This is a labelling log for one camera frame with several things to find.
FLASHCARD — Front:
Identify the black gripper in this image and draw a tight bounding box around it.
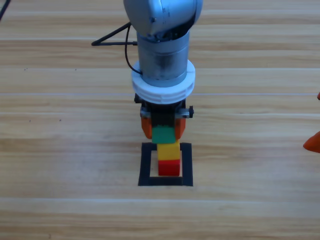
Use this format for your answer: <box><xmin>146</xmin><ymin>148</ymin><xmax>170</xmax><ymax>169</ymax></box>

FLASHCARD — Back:
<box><xmin>134</xmin><ymin>92</ymin><xmax>195</xmax><ymax>140</ymax></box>

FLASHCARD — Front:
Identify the green wooden cube block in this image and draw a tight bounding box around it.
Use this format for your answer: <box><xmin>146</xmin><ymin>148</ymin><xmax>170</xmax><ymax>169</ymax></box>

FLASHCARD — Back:
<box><xmin>151</xmin><ymin>125</ymin><xmax>176</xmax><ymax>145</ymax></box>

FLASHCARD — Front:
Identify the yellow wooden cube block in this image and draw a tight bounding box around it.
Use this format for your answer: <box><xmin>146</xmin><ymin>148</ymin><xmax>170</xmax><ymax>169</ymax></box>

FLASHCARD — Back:
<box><xmin>156</xmin><ymin>139</ymin><xmax>181</xmax><ymax>161</ymax></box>

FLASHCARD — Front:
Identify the red wooden cube block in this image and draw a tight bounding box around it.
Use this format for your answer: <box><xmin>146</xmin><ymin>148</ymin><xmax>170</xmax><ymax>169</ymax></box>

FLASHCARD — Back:
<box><xmin>157</xmin><ymin>159</ymin><xmax>181</xmax><ymax>177</ymax></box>

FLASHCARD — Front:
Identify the black tape square outline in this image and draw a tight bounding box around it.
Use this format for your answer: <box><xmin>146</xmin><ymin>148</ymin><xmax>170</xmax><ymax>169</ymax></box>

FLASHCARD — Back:
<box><xmin>137</xmin><ymin>142</ymin><xmax>194</xmax><ymax>187</ymax></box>

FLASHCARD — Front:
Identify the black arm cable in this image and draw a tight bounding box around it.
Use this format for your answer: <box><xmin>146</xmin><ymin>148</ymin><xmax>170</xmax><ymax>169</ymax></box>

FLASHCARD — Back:
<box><xmin>91</xmin><ymin>21</ymin><xmax>143</xmax><ymax>76</ymax></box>

